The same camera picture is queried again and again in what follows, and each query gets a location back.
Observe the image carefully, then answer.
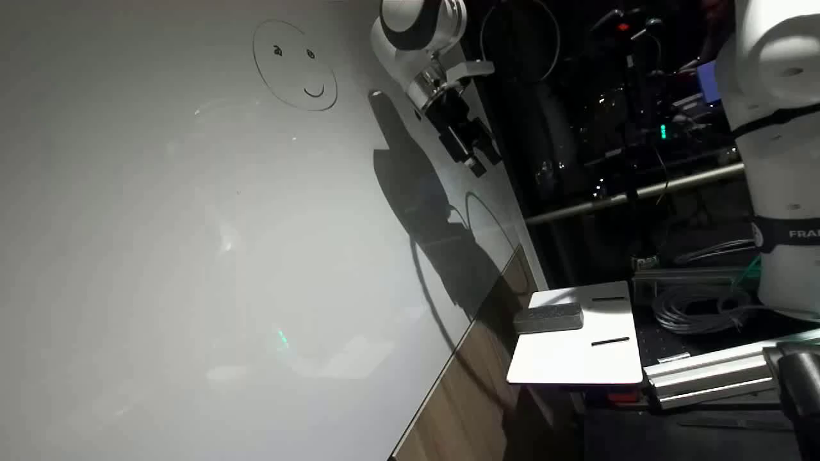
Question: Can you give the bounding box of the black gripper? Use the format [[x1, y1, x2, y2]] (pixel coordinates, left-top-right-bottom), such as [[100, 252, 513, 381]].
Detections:
[[422, 80, 504, 179]]

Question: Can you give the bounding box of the black smiley face drawing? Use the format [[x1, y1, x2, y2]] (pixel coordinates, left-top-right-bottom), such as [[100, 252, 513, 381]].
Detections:
[[249, 17, 340, 115]]

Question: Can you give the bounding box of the large white board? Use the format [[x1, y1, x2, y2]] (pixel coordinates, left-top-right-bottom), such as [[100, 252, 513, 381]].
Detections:
[[0, 0, 547, 461]]

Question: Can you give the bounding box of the long metal bar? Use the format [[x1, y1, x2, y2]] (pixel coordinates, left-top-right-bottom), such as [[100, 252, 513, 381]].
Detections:
[[521, 158, 748, 227]]

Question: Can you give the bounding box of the white tray shelf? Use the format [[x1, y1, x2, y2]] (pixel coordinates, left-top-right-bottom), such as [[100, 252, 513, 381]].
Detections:
[[504, 278, 644, 389]]

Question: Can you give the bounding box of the blue lit screen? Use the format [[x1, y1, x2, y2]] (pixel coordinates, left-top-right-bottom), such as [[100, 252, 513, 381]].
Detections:
[[693, 59, 728, 108]]

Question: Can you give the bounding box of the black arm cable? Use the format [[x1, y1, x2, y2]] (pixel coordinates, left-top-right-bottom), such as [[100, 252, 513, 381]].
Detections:
[[473, 0, 562, 71]]

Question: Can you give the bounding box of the coiled grey cable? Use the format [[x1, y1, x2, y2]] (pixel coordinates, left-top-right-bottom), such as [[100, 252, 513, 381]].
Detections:
[[647, 276, 757, 337]]

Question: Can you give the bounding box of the aluminium extrusion rail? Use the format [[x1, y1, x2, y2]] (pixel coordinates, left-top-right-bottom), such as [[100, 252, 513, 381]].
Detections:
[[639, 337, 784, 409]]

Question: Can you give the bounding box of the dark cylinder post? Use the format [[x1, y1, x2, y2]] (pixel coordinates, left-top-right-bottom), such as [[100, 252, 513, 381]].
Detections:
[[764, 346, 820, 461]]

